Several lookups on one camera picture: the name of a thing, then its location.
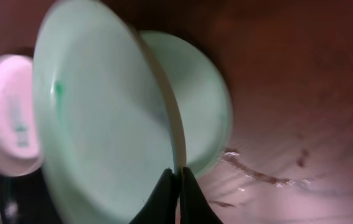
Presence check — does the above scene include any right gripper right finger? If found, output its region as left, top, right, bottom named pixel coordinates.
left=180, top=167, right=222, bottom=224

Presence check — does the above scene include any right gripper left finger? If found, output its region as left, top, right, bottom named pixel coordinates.
left=130, top=168, right=178, bottom=224

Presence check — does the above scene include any white plate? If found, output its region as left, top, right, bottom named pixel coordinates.
left=0, top=54, right=43, bottom=177
left=33, top=1, right=186, bottom=223
left=140, top=30, right=233, bottom=177

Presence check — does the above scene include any white plate back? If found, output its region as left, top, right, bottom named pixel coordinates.
left=0, top=54, right=43, bottom=177

